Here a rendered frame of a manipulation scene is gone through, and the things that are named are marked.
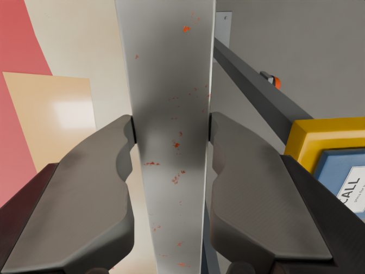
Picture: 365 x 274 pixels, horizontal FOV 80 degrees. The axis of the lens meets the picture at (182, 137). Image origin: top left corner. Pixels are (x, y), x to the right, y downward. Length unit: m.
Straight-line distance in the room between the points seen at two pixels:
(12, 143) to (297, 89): 1.34
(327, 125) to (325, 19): 1.12
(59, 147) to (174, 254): 0.12
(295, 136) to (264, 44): 1.01
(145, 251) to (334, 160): 0.21
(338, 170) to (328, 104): 1.30
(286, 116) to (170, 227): 0.26
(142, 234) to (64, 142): 0.12
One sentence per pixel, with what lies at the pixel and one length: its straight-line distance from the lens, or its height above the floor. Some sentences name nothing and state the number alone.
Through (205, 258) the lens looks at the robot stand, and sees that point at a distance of 0.56.
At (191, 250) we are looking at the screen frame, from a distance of 0.19.
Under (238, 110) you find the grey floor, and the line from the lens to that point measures 1.31.
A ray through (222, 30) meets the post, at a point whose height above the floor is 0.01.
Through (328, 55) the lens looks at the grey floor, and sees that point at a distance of 1.42.
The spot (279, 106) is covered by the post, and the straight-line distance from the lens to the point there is 0.39.
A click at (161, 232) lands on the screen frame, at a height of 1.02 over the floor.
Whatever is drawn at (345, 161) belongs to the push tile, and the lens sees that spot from 0.26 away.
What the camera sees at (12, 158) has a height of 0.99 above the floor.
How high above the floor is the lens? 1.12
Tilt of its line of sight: 57 degrees down
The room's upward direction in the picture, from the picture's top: 172 degrees clockwise
